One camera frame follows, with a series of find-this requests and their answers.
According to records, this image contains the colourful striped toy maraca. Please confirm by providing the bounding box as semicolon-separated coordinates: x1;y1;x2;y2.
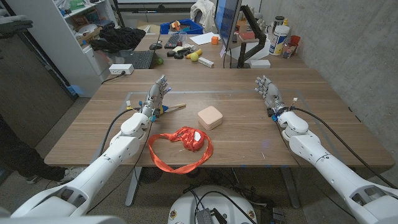
158;103;187;116

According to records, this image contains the black keyboard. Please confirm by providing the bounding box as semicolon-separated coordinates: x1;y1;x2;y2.
164;33;181;49

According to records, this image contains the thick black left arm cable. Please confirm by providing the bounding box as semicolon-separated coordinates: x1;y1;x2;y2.
98;107;142;156

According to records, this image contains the yellow toy banana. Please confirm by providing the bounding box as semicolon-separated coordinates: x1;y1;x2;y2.
185;48;203;59

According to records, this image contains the red book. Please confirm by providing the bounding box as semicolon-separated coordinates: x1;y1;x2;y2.
239;30;256;41

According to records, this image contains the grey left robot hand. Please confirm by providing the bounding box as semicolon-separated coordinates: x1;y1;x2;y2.
140;74;172;118

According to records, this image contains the orange satin ribbon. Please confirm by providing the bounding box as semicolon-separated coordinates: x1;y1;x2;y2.
147;126;215;175

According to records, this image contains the black power strip cord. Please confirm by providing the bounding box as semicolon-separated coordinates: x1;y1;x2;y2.
101;70;127;85

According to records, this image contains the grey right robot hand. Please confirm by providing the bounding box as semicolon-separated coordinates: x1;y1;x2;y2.
254;75;290;117

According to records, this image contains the black floor fan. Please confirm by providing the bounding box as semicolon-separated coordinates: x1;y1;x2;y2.
139;167;164;184

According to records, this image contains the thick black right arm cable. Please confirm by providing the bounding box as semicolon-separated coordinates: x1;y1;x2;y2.
292;107;398;189

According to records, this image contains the white robot torso base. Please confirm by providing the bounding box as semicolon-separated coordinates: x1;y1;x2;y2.
167;185;258;224

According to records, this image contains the small white oblong box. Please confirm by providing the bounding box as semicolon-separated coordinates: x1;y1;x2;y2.
198;56;215;68

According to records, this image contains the white paper sheet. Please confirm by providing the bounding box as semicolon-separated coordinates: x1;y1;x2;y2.
189;32;221;46

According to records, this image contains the black computer monitor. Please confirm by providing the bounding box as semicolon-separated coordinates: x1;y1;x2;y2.
214;0;243;52

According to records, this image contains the white jacket on chair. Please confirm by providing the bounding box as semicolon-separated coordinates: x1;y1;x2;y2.
190;0;217;34

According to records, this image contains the whiteboard with black frame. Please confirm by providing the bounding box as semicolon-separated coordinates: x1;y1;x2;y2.
112;0;217;15

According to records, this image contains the white sneaker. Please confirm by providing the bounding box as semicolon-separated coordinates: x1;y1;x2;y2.
57;167;85;185

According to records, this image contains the black crumpled cloth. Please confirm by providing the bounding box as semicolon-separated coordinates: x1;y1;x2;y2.
89;26;147;54

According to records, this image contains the blue plastic bin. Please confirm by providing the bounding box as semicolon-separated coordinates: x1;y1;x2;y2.
160;18;205;35

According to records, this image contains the white flat box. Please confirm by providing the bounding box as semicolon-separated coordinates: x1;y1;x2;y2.
249;58;272;69

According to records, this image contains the cardboard box on shelf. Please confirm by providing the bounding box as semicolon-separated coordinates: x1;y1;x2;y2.
76;26;103;47

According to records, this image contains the grey metal desk leg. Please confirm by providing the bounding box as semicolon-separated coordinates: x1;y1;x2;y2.
279;167;301;209
124;167;143;207

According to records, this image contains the white shelf unit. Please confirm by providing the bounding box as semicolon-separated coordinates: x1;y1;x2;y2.
6;0;119;98

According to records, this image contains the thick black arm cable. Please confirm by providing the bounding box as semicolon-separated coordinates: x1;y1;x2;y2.
292;107;398;189
98;107;142;156

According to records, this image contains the pink square jewelry box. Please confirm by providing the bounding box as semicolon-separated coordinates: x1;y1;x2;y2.
197;105;224;131

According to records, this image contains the orange object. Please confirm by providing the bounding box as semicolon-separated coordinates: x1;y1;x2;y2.
223;46;233;69

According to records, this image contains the black laptop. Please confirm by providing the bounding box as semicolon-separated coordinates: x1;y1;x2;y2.
119;49;155;70

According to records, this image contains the clear glass jar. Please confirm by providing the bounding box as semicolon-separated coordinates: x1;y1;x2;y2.
282;42;296;59

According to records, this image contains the red cup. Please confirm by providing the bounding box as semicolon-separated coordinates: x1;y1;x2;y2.
289;35;301;50

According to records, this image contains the person dark trouser leg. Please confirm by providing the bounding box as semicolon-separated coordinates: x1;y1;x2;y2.
0;114;68;183

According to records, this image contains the bottle with dark lid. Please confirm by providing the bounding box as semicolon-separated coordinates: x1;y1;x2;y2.
273;15;285;32

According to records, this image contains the white wipes canister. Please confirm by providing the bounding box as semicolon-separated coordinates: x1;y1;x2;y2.
269;24;290;57

